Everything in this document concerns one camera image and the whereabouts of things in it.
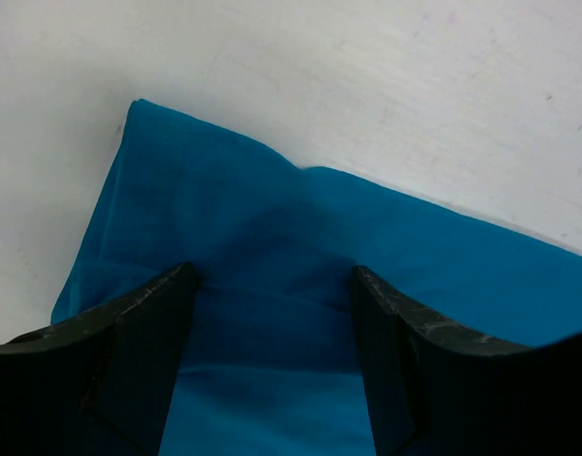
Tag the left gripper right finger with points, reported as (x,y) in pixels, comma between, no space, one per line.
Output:
(436,387)

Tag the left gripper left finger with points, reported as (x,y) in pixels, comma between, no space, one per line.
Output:
(102,381)

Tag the blue t shirt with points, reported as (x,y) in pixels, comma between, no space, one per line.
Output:
(271,365)

